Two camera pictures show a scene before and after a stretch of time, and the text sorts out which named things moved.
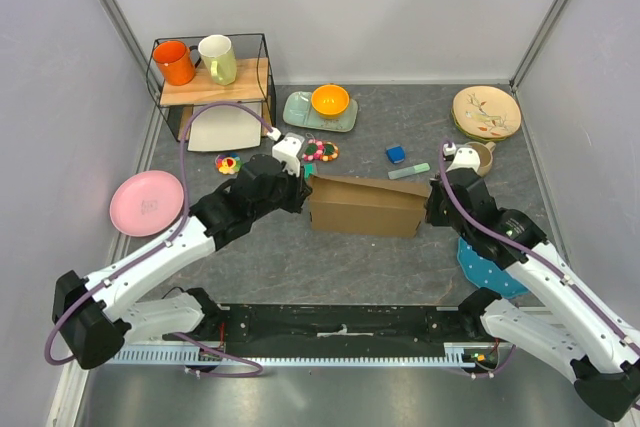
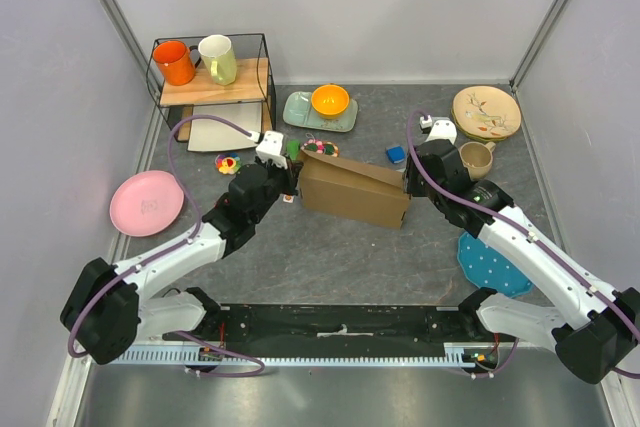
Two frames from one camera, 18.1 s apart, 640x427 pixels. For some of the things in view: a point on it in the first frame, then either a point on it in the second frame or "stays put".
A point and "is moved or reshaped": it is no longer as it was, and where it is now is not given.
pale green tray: (298, 109) stays put
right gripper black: (431, 215) to (409, 182)
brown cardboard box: (365, 207) is moved or reshaped
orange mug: (177, 60) stays put
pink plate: (147, 203) stays put
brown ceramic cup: (485, 154) stays put
